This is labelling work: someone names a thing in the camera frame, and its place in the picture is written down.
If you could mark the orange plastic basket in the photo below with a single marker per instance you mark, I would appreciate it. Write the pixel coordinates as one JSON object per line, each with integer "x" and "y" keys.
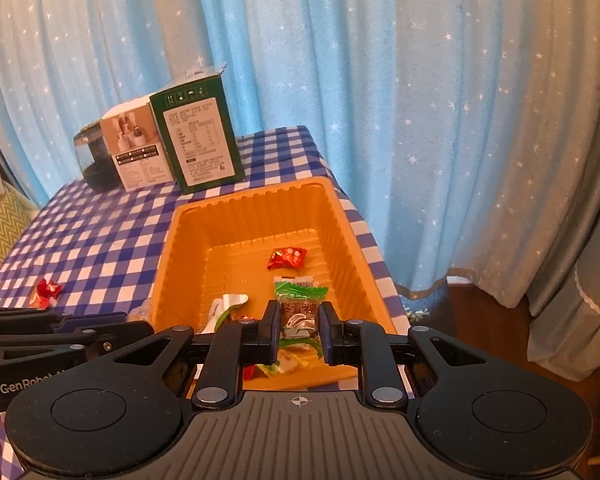
{"x": 240, "y": 220}

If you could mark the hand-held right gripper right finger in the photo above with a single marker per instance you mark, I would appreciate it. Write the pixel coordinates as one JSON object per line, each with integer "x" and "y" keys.
{"x": 331, "y": 335}

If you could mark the yellow green candy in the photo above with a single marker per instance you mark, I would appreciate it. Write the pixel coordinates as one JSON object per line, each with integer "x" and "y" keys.
{"x": 292, "y": 362}

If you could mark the green zigzag cushion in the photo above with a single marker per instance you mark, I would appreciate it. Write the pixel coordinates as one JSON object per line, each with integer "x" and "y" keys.
{"x": 5, "y": 240}

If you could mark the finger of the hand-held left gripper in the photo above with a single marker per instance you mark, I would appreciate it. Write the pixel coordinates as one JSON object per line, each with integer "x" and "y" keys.
{"x": 75, "y": 322}
{"x": 105, "y": 337}

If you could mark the white cardboard box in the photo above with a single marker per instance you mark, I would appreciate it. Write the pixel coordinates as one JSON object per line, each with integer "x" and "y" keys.
{"x": 135, "y": 155}

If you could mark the blue star curtain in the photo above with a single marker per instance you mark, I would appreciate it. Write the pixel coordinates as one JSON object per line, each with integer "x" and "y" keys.
{"x": 380, "y": 85}

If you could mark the green snack bag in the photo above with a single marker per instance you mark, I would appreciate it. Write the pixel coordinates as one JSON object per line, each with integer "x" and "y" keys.
{"x": 227, "y": 307}

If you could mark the dark green glass jar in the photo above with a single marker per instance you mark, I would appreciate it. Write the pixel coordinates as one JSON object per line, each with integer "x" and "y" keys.
{"x": 94, "y": 170}

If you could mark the grey curtain with lace trim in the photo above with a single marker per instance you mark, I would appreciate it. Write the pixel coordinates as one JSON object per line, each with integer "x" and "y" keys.
{"x": 570, "y": 320}

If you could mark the small green candy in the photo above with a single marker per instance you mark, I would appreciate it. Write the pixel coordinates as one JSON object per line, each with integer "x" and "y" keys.
{"x": 300, "y": 317}

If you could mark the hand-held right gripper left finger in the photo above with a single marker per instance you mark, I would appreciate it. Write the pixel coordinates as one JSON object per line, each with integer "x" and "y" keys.
{"x": 269, "y": 335}

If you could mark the green cardboard box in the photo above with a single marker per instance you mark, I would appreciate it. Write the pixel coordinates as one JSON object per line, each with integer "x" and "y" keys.
{"x": 200, "y": 140}

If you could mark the clear dark snack packet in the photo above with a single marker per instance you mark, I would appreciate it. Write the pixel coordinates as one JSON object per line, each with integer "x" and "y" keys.
{"x": 140, "y": 311}

